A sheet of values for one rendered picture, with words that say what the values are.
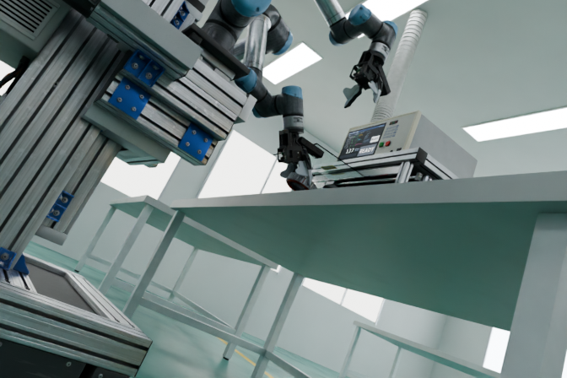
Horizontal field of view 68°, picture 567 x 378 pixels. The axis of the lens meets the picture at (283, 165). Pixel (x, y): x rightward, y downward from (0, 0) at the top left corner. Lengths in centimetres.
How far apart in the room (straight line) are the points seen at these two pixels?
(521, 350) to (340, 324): 705
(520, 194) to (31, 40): 121
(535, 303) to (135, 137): 110
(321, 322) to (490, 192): 679
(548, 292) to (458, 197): 21
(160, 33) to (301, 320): 640
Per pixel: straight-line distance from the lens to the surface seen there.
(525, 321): 69
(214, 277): 645
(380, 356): 840
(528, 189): 73
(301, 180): 144
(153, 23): 117
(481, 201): 77
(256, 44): 158
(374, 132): 188
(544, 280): 70
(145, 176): 611
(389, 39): 164
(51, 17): 139
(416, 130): 172
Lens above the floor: 41
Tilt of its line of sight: 18 degrees up
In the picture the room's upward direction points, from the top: 25 degrees clockwise
